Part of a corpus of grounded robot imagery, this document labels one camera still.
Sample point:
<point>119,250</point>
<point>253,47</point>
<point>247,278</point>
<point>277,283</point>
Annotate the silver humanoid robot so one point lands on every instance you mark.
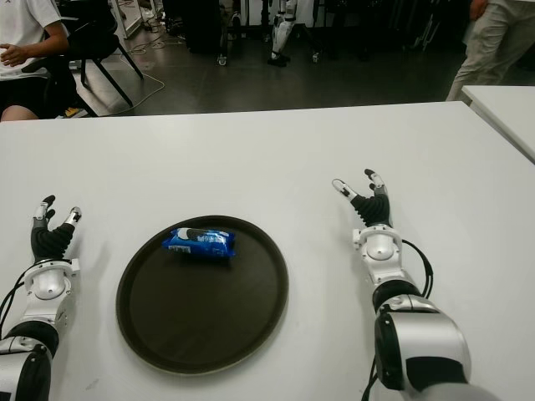
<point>281,31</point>

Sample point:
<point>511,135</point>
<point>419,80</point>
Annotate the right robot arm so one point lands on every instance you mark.
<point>384,250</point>

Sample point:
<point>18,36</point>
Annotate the black metal leg chair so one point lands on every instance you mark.
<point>94,46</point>

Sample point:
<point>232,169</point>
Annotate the yellow black small device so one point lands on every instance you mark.
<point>70,112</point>

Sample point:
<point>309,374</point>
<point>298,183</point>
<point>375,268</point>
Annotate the black armrest chair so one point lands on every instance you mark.
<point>62,83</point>

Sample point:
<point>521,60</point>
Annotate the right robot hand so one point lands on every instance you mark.
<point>372,206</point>

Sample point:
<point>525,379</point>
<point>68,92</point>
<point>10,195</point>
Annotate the blue Oreo packet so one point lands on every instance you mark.
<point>200,243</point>

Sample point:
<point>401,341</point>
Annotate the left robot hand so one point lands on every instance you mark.
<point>50,242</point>

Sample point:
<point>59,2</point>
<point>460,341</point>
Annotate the round dark brown tray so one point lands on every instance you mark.
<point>202,292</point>

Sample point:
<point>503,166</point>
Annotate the person in beige trousers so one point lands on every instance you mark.
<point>489,42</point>

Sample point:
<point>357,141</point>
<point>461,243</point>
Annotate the seated person in white shirt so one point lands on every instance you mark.
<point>25,25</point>

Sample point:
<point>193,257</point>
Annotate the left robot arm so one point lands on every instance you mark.
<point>46,284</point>

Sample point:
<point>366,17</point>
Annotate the white framed board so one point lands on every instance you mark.
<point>131,18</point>

